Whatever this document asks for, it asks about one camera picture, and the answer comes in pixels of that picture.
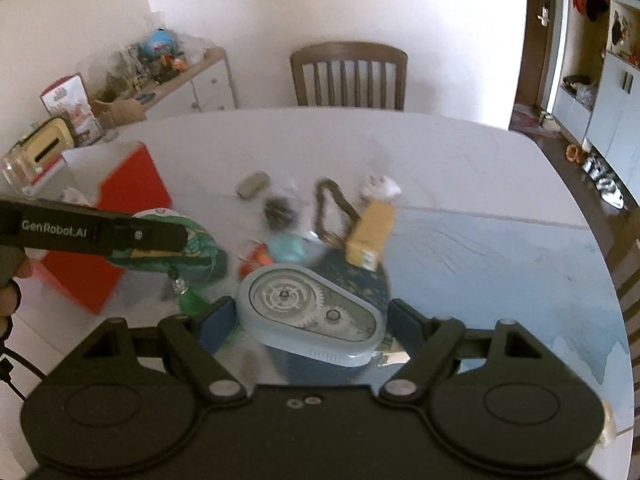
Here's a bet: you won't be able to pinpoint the brown wooden slatted chair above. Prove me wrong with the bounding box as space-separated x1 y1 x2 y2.
289 41 409 112

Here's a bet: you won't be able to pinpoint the light blue gear toy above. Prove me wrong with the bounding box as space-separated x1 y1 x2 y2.
237 262 387 369

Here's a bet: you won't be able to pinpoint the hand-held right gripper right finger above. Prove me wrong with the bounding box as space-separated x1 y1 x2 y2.
379 299 545 403

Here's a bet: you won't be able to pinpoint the white wooden sideboard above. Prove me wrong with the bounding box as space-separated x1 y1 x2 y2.
93 46 240 127

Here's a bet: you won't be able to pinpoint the small green bottle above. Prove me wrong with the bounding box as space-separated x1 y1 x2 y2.
173 270 213 317

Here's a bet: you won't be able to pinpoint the brown metal chain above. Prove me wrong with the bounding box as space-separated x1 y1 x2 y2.
312 177 362 247

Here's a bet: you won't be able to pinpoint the green round pouch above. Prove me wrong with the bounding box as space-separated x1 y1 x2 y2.
106 207 222 282

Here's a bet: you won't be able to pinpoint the brown cardboard box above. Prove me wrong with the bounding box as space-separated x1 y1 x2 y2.
91 97 150 130

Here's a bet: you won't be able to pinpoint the blue globe toy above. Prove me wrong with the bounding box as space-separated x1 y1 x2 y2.
139 27 180 60

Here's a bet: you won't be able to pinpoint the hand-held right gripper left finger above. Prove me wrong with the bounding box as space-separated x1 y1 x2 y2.
82 298 247 404

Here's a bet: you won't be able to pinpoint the plastic bag of dark beads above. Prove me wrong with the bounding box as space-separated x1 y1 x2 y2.
262 176 303 232

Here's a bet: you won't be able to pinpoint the small orange toy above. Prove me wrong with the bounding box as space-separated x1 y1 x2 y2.
239 241 274 269

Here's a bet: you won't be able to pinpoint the yellow small carton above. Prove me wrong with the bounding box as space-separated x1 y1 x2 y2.
344 199 397 272

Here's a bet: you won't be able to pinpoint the black cable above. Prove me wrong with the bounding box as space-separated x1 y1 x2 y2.
0 345 51 402

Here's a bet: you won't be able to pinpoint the clear glass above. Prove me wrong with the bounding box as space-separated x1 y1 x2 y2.
0 142 43 197

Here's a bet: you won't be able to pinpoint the small grey case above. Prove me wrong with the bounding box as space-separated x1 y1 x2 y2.
235 171 272 201

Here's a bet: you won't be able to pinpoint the teal round object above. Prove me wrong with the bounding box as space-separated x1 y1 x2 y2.
267 233 307 264

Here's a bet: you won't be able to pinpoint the red and white printed box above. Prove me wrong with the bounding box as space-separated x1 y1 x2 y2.
40 73 107 147

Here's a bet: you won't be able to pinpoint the brown wooden curved chair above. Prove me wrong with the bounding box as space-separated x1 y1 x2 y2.
603 238 640 346

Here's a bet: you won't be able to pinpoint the grey sneakers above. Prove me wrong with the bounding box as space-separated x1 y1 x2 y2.
582 156 627 210

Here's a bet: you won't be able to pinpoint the red and black hanging cloth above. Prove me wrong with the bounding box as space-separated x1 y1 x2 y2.
572 0 612 23

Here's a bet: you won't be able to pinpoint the red and white cardboard box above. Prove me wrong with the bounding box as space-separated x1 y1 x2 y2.
29 139 174 317

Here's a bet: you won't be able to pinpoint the person's left hand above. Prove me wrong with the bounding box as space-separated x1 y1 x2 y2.
0 249 34 337

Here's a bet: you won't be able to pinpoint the pale blue wall cabinet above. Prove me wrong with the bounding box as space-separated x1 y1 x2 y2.
549 0 640 171

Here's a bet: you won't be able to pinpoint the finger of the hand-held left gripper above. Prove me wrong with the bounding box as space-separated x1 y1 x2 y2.
129 213 188 256

